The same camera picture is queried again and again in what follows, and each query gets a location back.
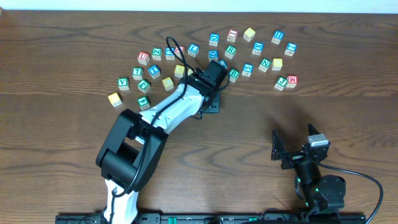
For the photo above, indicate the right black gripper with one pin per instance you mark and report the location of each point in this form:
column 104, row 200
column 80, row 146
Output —
column 280, row 153

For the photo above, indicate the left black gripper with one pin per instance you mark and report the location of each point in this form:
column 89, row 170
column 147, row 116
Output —
column 212, row 104

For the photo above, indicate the green B block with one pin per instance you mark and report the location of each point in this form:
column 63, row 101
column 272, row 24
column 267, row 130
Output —
column 233, row 75

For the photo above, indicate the blue T block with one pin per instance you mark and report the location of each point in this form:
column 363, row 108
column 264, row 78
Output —
column 154, row 71

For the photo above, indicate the yellow O block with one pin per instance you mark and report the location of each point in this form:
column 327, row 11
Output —
column 277, row 64

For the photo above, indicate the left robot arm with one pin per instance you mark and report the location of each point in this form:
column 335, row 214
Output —
column 134, row 145

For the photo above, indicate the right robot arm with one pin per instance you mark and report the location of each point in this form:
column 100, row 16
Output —
column 323, row 194

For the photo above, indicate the yellow S block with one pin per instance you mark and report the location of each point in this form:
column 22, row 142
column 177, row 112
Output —
column 190, row 71

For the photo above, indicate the blue L block centre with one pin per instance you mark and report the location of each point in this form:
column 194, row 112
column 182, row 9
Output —
column 223, row 63

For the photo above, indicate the blue l block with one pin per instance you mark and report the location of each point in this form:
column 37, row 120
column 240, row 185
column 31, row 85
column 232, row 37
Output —
column 223, row 63
column 193, row 50

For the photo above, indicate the yellow K block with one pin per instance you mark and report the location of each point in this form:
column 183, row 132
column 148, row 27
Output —
column 179, row 71

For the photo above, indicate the yellow C block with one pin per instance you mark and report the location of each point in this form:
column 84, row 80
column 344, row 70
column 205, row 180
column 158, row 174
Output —
column 168, row 83

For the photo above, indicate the blue 5 block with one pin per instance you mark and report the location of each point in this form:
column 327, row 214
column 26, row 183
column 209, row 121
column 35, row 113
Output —
column 247, row 70

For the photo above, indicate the blue D block lower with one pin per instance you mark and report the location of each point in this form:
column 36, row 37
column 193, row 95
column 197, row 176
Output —
column 213, row 55

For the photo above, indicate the blue d block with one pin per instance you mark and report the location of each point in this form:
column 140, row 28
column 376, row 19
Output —
column 213, row 55
column 214, row 39

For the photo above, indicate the green R block right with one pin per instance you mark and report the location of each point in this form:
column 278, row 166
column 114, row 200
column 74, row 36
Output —
column 230, row 52

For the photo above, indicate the blue L block upper left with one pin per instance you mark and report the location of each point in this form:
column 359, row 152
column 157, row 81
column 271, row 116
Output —
column 193, row 50

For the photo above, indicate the red M block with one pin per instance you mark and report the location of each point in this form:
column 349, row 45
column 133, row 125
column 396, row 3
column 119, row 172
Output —
column 291, row 81

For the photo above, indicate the green J block right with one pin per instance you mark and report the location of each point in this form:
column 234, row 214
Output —
column 280, row 83

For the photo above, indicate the red A block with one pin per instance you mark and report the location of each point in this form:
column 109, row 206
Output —
column 179, row 51

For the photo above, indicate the green N block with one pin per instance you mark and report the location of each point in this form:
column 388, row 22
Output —
column 264, row 65

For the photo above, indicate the blue P block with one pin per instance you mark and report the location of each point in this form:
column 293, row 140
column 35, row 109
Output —
column 169, row 53

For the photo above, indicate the blue D block upper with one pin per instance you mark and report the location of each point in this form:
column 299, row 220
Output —
column 214, row 39

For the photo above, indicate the green 4 block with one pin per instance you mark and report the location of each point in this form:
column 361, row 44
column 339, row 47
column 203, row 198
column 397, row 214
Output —
column 143, row 102

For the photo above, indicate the blue X block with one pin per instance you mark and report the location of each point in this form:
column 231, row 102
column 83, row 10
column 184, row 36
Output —
column 257, row 48

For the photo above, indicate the red I block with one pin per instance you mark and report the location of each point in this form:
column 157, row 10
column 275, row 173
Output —
column 232, row 35

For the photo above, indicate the green Z block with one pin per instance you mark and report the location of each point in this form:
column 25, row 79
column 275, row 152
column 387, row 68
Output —
column 157, row 53

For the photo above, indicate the yellow block top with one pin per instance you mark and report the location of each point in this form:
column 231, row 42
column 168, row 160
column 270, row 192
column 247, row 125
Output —
column 249, row 34

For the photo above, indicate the green 7 block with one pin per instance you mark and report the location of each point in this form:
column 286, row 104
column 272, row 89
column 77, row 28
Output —
column 137, row 73

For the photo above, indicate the red U block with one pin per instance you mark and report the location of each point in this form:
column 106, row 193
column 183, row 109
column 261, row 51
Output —
column 143, row 58

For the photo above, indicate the green V block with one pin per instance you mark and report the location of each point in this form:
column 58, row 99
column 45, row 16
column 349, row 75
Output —
column 123, row 83

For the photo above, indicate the blue 2 block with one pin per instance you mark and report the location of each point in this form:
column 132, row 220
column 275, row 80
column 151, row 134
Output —
column 290, row 49

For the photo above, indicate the blue H block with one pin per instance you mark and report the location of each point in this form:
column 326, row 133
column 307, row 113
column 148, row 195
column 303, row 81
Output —
column 277, row 37

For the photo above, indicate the yellow block far left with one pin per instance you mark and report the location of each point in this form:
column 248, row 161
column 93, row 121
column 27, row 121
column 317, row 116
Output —
column 115, row 99

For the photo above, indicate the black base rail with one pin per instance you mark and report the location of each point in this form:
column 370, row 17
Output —
column 271, row 217

